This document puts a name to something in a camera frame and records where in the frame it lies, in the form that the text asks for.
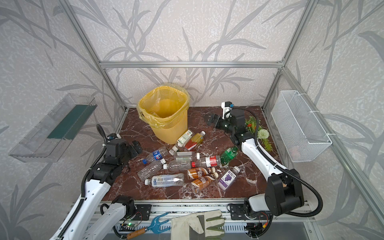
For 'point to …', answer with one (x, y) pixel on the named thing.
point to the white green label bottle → (181, 142)
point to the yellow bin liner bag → (162, 105)
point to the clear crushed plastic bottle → (153, 167)
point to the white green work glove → (201, 226)
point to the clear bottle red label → (207, 162)
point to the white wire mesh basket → (301, 133)
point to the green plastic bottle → (230, 154)
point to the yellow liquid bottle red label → (197, 138)
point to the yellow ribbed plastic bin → (170, 135)
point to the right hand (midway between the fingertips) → (209, 112)
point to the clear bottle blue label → (157, 155)
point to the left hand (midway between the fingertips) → (135, 141)
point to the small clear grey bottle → (186, 157)
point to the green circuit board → (131, 224)
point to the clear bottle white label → (167, 180)
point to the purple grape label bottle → (227, 178)
